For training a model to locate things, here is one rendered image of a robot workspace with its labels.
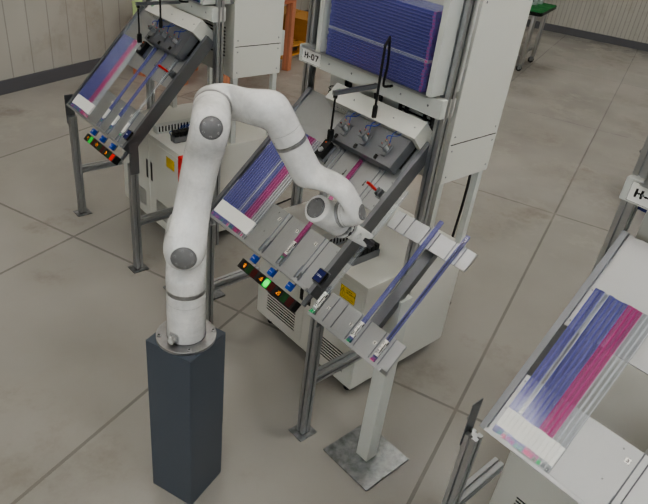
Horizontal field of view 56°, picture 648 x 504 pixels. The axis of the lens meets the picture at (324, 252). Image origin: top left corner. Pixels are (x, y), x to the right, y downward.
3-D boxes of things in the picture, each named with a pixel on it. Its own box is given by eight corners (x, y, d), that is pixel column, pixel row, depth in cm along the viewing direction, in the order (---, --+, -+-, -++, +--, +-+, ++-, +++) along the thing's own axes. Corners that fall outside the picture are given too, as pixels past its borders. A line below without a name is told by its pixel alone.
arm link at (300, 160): (332, 123, 163) (372, 212, 180) (282, 134, 171) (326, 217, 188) (320, 142, 157) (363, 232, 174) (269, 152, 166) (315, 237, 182)
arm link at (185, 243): (202, 250, 187) (201, 281, 173) (162, 243, 184) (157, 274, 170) (238, 93, 162) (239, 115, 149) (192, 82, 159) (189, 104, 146)
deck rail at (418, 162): (317, 300, 225) (309, 294, 221) (313, 297, 227) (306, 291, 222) (435, 152, 232) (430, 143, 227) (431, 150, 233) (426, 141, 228)
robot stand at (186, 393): (191, 506, 224) (190, 362, 187) (153, 483, 231) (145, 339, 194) (221, 471, 238) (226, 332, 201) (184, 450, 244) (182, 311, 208)
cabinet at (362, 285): (347, 400, 278) (367, 288, 245) (255, 318, 319) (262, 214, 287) (438, 346, 317) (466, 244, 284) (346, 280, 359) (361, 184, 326)
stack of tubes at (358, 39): (421, 93, 215) (438, 12, 201) (325, 53, 246) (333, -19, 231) (444, 88, 223) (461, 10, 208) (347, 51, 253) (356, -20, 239)
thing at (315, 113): (377, 217, 230) (372, 211, 226) (270, 153, 269) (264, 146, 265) (431, 150, 233) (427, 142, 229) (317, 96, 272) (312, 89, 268)
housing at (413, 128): (425, 160, 233) (414, 138, 222) (338, 117, 263) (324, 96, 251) (438, 144, 234) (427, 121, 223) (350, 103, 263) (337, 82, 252)
